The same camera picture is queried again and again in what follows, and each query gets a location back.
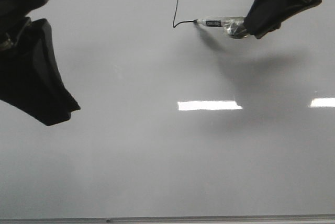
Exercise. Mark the white whiteboard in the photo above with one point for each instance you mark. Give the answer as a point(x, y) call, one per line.
point(177, 119)

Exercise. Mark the aluminium whiteboard frame edge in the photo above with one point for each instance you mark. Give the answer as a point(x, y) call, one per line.
point(319, 218)

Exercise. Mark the black whiteboard marker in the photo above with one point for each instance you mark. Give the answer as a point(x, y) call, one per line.
point(233, 27)

